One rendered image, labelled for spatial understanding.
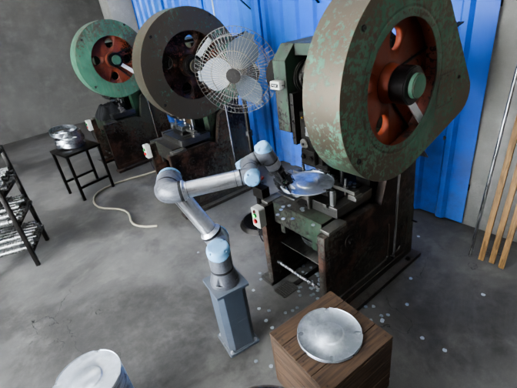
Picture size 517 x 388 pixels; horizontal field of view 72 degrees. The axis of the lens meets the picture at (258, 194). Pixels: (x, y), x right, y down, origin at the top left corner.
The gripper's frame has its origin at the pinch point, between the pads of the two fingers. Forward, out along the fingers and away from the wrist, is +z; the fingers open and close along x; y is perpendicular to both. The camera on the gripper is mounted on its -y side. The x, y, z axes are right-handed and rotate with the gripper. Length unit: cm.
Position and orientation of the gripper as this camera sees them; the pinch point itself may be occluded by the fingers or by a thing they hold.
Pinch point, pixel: (288, 191)
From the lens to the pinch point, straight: 189.9
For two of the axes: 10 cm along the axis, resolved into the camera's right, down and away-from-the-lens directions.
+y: 5.4, 3.4, -7.7
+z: 4.7, 6.4, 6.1
